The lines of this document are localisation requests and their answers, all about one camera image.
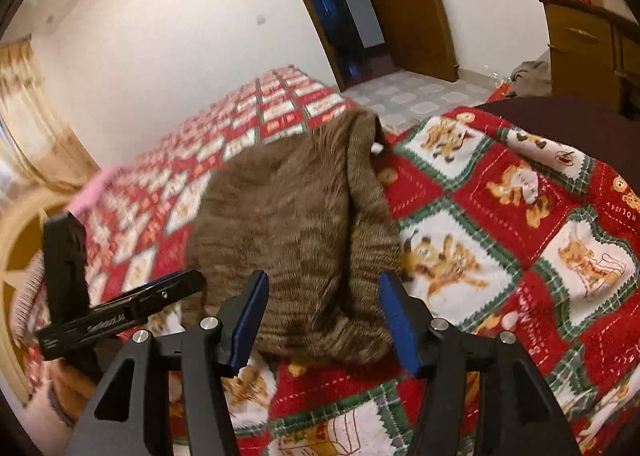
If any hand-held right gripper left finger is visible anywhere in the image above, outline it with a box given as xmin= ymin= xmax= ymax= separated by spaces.
xmin=65 ymin=269 xmax=271 ymax=456

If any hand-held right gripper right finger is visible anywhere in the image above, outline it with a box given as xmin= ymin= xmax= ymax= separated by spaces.
xmin=378 ymin=271 xmax=584 ymax=456

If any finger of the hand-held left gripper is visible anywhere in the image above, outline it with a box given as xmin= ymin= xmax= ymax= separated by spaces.
xmin=132 ymin=269 xmax=207 ymax=323

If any brown knit sweater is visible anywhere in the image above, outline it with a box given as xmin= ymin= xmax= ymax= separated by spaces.
xmin=181 ymin=107 xmax=407 ymax=367

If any pile of clothes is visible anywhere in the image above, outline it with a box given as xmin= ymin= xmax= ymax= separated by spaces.
xmin=510 ymin=50 xmax=553 ymax=98

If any person's left hand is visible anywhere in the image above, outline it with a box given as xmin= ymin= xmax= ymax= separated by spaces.
xmin=50 ymin=358 xmax=108 ymax=424

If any grey striped pillow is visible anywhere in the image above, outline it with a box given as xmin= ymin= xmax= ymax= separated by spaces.
xmin=10 ymin=256 xmax=51 ymax=339

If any cream wooden headboard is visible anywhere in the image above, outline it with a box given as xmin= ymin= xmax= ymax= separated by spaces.
xmin=0 ymin=183 xmax=76 ymax=407

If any pink pillow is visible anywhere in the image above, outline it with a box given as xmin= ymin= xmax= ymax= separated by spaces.
xmin=67 ymin=165 xmax=126 ymax=215

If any beige patterned curtain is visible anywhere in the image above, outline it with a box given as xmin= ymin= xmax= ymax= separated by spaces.
xmin=0 ymin=38 xmax=98 ymax=197

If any red printed blanket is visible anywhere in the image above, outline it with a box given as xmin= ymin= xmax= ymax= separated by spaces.
xmin=20 ymin=65 xmax=640 ymax=456

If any dark brown cloth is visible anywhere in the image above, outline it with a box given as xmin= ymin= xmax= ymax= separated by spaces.
xmin=475 ymin=96 xmax=640 ymax=178

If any brown wooden door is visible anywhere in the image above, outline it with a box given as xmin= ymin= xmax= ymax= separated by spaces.
xmin=347 ymin=0 xmax=460 ymax=83

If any wooden cabinet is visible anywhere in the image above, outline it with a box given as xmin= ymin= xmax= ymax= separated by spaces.
xmin=535 ymin=0 xmax=640 ymax=119

